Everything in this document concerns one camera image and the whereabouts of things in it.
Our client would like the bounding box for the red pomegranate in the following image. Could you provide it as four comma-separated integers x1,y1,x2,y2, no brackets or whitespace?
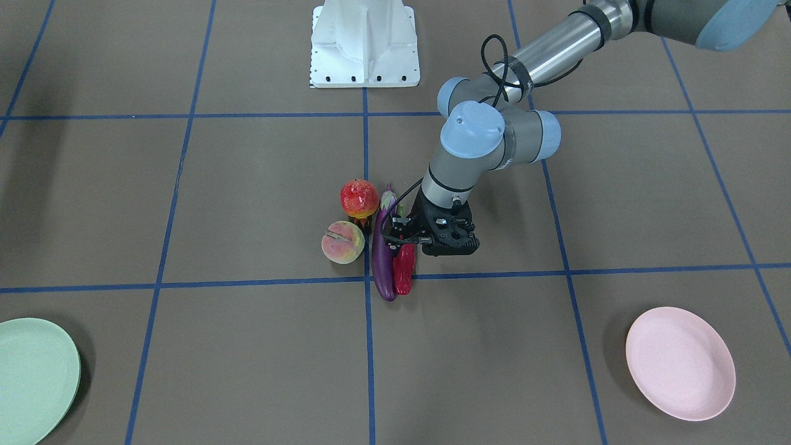
339,179,379,219

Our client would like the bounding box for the light green plate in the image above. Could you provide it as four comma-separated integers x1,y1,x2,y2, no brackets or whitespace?
1,318,82,444

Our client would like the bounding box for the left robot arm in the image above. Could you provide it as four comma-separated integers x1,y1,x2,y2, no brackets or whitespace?
372,1,779,259

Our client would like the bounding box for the pink plate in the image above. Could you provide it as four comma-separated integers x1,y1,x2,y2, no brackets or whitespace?
625,307,737,422

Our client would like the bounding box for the purple eggplant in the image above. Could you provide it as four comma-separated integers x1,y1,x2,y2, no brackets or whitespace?
372,184,397,302

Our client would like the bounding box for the red chili pepper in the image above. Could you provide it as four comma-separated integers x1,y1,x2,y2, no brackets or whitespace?
392,244,417,295

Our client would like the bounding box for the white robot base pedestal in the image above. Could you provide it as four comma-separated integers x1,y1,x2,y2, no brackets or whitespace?
309,1,421,88

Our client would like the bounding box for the pink yellow peach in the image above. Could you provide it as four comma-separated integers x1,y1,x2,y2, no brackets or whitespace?
320,221,365,265

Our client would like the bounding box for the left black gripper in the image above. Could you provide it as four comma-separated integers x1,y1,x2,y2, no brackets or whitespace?
381,191,480,256

